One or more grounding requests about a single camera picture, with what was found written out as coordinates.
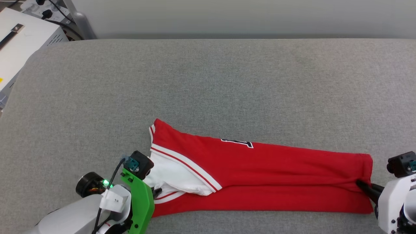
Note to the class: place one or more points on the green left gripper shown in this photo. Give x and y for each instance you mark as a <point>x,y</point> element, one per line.
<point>141,201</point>

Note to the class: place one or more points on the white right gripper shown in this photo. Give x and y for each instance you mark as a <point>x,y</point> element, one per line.
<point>391,201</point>

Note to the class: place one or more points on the red and white basketball jersey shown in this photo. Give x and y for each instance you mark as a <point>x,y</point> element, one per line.
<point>260,175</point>

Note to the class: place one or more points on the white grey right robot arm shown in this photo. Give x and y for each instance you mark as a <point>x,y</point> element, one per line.
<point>410,217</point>

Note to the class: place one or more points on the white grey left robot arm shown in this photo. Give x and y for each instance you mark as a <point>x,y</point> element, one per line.
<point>74,214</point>

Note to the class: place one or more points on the grey fabric sofa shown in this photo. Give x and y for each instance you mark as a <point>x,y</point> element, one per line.
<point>208,84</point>

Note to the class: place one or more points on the white metal cabinet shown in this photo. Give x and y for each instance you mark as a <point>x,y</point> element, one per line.
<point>22,45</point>

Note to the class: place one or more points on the black power plug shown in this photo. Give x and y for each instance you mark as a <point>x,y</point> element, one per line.
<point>47,14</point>

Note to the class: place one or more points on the white power strip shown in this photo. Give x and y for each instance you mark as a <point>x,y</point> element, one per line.
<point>32,8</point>

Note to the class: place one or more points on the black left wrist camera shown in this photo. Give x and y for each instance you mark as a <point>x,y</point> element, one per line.
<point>141,164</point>

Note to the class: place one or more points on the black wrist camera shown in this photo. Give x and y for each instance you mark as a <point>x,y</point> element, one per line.
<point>141,164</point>
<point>401,164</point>

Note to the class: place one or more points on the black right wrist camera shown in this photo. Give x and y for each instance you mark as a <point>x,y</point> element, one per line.
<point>401,164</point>

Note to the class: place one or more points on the grey metal frame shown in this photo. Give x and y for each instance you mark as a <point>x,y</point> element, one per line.
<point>79,22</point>

